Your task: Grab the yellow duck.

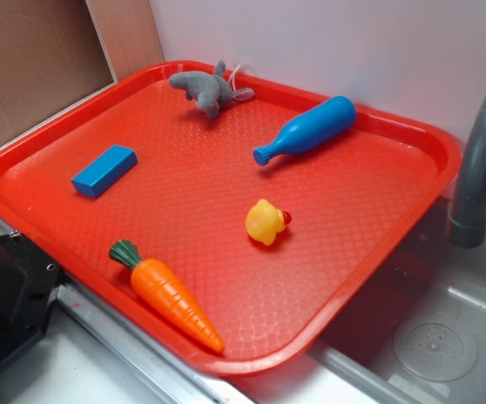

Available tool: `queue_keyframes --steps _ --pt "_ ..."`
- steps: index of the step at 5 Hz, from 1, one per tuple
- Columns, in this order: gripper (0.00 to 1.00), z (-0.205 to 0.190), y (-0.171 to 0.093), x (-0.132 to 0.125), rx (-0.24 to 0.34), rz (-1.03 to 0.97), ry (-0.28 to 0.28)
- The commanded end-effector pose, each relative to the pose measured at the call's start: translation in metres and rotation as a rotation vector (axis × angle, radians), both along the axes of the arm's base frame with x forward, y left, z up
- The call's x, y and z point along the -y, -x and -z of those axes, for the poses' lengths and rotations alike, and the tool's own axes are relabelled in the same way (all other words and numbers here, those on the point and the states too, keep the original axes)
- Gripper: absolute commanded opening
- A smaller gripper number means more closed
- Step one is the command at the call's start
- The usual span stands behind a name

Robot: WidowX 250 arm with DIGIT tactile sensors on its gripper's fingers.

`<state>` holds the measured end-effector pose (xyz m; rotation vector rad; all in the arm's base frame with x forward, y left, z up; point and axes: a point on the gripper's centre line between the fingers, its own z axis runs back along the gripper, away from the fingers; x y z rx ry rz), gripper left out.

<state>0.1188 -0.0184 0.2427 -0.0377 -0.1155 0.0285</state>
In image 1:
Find yellow rubber duck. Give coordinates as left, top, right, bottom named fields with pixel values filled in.
left=245, top=199, right=292, bottom=246

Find red plastic tray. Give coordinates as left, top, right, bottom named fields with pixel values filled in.
left=0, top=61, right=461, bottom=376

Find blue plastic bottle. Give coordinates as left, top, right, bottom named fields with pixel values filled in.
left=253, top=96, right=357, bottom=166

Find grey plush animal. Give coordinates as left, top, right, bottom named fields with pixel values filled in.
left=168, top=61, right=255, bottom=120

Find orange plastic carrot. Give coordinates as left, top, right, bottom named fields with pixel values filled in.
left=109, top=240, right=225, bottom=354

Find blue rectangular block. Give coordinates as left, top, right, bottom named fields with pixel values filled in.
left=71, top=145, right=138, bottom=198

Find grey faucet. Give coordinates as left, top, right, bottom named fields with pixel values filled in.
left=446, top=96, right=486, bottom=248

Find grey toy sink basin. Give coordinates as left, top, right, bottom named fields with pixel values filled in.
left=310, top=201, right=486, bottom=403

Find brown cardboard panel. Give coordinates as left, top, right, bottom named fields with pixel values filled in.
left=0, top=1, right=163, bottom=146

